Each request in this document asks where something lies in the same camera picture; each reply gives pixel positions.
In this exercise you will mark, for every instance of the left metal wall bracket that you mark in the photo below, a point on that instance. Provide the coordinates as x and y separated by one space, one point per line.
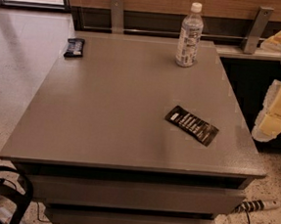
117 16

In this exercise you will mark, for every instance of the black chocolate rxbar wrapper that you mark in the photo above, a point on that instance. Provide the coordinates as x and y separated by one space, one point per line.
202 131

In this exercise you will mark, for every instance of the right metal wall bracket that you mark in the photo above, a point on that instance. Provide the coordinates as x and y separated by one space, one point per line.
250 42

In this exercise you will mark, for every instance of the grey drawer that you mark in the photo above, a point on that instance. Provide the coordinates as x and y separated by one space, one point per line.
134 195
65 216

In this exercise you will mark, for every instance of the upper grey drawer front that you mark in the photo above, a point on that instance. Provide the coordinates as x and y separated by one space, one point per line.
134 195

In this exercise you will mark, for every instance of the white power strip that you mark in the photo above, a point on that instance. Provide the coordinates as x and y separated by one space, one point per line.
252 206

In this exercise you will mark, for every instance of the grey drawer cabinet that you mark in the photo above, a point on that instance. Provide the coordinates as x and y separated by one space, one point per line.
101 117

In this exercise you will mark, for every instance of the blue blueberry rxbar wrapper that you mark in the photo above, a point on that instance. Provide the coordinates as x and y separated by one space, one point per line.
75 48

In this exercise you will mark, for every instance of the metal wall bracket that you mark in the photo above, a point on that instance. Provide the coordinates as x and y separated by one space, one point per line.
117 16
250 42

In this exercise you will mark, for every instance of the clear plastic water bottle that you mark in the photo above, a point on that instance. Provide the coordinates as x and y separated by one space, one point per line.
189 38

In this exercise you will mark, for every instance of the lower grey drawer front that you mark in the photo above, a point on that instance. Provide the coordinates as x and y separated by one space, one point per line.
65 216

